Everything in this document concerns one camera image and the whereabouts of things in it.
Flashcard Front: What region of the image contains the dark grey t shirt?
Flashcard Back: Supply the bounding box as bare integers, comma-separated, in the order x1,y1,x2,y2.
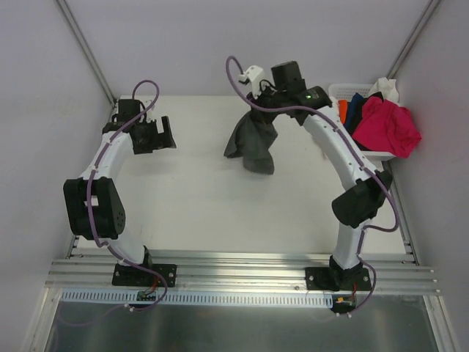
224,111,278,175

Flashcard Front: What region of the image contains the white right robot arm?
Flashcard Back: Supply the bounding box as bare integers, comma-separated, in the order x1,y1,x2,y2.
234,61,393,291

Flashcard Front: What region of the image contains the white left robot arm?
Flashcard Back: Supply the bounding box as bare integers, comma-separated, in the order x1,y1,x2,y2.
63,98,177,285

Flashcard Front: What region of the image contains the white plastic laundry basket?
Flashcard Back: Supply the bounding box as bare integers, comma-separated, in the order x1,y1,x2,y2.
328,83,394,163

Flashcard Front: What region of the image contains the orange t shirt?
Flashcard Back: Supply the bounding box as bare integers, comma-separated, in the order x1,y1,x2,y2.
338,100,349,124

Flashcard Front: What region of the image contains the blue t shirt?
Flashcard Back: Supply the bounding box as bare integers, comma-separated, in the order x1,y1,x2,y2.
344,92,366,133

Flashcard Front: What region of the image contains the white t shirt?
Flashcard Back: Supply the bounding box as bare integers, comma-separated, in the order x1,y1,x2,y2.
368,77,399,104

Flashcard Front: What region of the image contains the pink t shirt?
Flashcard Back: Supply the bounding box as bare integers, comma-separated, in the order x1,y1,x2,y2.
351,95,423,159

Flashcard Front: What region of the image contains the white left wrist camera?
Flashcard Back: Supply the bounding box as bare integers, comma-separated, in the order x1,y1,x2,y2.
138,100,155,122

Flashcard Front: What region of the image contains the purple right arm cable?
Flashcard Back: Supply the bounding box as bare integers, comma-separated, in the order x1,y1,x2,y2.
225,55,400,319

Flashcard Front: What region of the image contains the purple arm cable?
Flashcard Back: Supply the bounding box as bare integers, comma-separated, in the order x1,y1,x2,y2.
58,78,169,326
225,55,400,319

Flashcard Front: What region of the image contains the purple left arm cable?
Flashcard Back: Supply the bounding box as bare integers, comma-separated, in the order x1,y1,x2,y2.
58,78,169,326

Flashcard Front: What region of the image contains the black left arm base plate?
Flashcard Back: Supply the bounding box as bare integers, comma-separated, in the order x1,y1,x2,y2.
111,264,177,287

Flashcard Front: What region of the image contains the aluminium mounting rail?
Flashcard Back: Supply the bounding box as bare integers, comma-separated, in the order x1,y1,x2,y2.
45,249,443,296

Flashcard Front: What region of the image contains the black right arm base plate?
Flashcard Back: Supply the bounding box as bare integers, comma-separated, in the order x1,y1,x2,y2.
305,267,372,292

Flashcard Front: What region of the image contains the white slotted cable duct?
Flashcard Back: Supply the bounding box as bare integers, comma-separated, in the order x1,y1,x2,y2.
61,288,333,309

